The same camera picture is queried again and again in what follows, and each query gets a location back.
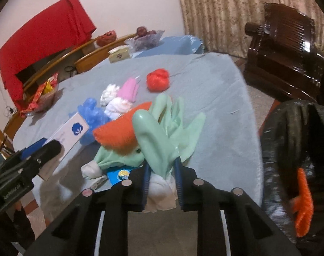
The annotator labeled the red cloth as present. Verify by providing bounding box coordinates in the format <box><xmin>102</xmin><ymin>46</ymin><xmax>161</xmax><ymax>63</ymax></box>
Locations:
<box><xmin>0</xmin><ymin>0</ymin><xmax>96</xmax><ymax>110</ymax></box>

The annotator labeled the beige patterned curtain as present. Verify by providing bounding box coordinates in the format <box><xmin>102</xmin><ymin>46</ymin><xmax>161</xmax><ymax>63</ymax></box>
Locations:
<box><xmin>175</xmin><ymin>0</ymin><xmax>324</xmax><ymax>59</ymax></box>

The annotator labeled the white crumpled tissue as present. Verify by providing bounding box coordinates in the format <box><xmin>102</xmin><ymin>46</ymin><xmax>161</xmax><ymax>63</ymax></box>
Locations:
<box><xmin>105</xmin><ymin>97</ymin><xmax>134</xmax><ymax>121</ymax></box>
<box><xmin>101</xmin><ymin>83</ymin><xmax>122</xmax><ymax>107</ymax></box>

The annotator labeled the white box blue logo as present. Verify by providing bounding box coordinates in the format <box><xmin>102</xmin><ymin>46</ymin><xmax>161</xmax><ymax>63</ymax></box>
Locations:
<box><xmin>38</xmin><ymin>112</ymin><xmax>91</xmax><ymax>181</ymax></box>

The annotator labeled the pink face mask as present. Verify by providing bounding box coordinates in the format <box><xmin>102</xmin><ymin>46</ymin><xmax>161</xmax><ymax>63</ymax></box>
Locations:
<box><xmin>117</xmin><ymin>77</ymin><xmax>140</xmax><ymax>104</ymax></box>

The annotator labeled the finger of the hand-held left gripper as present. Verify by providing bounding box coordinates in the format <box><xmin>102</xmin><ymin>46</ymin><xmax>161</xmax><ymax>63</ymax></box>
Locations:
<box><xmin>19</xmin><ymin>138</ymin><xmax>48</xmax><ymax>160</ymax></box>
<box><xmin>29</xmin><ymin>139</ymin><xmax>63</xmax><ymax>175</ymax></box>

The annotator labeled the orange fleece glove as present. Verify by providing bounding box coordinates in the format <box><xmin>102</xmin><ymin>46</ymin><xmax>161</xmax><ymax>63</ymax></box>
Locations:
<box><xmin>290</xmin><ymin>167</ymin><xmax>315</xmax><ymax>238</ymax></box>

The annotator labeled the basket of snack packets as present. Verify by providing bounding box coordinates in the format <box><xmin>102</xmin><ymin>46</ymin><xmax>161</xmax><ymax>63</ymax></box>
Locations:
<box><xmin>20</xmin><ymin>72</ymin><xmax>59</xmax><ymax>117</ymax></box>

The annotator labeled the glass fruit bowl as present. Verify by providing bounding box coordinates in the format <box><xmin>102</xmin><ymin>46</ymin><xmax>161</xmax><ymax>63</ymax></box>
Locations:
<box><xmin>125</xmin><ymin>30</ymin><xmax>165</xmax><ymax>52</ymax></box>

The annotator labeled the wooden chair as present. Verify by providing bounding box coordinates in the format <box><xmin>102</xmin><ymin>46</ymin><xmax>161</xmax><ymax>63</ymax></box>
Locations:
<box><xmin>75</xmin><ymin>33</ymin><xmax>137</xmax><ymax>74</ymax></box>
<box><xmin>3</xmin><ymin>39</ymin><xmax>97</xmax><ymax>139</ymax></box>

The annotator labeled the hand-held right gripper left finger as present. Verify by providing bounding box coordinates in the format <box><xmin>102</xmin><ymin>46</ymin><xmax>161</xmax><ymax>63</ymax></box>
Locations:
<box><xmin>25</xmin><ymin>164</ymin><xmax>152</xmax><ymax>256</ymax></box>

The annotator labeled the green rubber glove orange lining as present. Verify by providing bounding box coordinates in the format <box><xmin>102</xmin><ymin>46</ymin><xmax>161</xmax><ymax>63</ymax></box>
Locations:
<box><xmin>93</xmin><ymin>94</ymin><xmax>206</xmax><ymax>179</ymax></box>

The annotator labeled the grey blanket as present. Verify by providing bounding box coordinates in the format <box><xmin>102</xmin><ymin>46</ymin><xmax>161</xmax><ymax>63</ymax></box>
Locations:
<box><xmin>13</xmin><ymin>52</ymin><xmax>264</xmax><ymax>220</ymax></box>

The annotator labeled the dark wooden armchair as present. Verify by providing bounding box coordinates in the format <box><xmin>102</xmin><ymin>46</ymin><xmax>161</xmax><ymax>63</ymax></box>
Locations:
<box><xmin>243</xmin><ymin>2</ymin><xmax>324</xmax><ymax>104</ymax></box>

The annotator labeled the tissue box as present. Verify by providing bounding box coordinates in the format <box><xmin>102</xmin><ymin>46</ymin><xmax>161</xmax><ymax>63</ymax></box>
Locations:
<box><xmin>108</xmin><ymin>45</ymin><xmax>133</xmax><ymax>64</ymax></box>

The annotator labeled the red mesh bag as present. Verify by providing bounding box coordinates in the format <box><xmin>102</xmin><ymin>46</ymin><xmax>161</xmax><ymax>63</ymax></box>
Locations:
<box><xmin>96</xmin><ymin>30</ymin><xmax>117</xmax><ymax>47</ymax></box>

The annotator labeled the red plastic bag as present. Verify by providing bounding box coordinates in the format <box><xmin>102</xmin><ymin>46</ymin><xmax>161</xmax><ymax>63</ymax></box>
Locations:
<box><xmin>146</xmin><ymin>68</ymin><xmax>170</xmax><ymax>91</ymax></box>

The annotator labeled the blue card yellow logo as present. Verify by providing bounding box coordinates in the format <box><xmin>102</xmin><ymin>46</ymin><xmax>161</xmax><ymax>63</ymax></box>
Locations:
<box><xmin>107</xmin><ymin>168</ymin><xmax>134</xmax><ymax>186</ymax></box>

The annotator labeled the blue tablecloth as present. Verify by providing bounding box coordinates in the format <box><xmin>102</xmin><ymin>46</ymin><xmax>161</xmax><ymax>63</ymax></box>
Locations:
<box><xmin>132</xmin><ymin>35</ymin><xmax>205</xmax><ymax>58</ymax></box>

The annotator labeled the white crumpled cloth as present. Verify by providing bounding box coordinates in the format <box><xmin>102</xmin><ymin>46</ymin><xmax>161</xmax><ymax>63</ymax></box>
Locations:
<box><xmin>147</xmin><ymin>172</ymin><xmax>177</xmax><ymax>214</ymax></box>
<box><xmin>81</xmin><ymin>161</ymin><xmax>108</xmax><ymax>188</ymax></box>

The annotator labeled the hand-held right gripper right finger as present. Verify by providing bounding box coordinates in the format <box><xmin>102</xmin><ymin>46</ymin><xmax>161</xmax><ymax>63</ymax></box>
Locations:
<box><xmin>174</xmin><ymin>159</ymin><xmax>302</xmax><ymax>256</ymax></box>

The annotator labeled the blue plastic bag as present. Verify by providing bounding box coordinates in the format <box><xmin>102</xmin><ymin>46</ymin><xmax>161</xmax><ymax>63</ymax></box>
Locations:
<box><xmin>77</xmin><ymin>97</ymin><xmax>112</xmax><ymax>147</ymax></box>

